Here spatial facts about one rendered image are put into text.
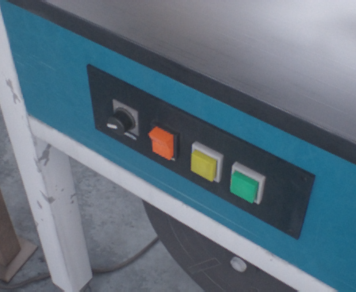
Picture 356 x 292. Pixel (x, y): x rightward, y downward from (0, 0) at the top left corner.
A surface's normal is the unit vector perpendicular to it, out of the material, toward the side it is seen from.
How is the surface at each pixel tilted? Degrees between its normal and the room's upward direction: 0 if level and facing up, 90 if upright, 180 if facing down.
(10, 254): 90
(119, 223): 0
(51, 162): 90
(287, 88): 0
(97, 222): 0
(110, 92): 90
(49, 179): 90
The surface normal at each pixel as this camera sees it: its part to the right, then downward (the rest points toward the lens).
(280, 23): 0.00, -0.70
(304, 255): -0.59, 0.58
